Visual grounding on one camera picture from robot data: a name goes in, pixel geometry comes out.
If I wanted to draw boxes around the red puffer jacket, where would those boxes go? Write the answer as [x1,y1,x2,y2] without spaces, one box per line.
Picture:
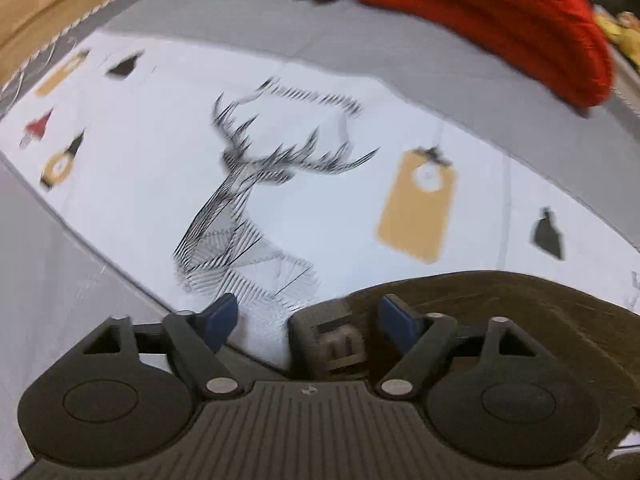
[355,0,615,108]

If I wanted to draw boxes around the yellow bear plush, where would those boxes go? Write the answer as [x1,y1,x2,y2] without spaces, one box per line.
[595,10,640,71]

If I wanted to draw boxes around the deer print bed sheet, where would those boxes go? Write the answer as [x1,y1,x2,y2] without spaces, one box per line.
[0,0,640,480]

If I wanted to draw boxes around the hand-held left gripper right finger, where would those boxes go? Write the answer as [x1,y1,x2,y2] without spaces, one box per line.
[375,294,545,402]

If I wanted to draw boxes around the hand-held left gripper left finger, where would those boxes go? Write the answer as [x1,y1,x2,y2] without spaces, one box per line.
[80,292,243,402]

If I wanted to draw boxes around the brown corduroy pants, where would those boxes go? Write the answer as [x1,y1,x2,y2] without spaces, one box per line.
[287,270,640,466]

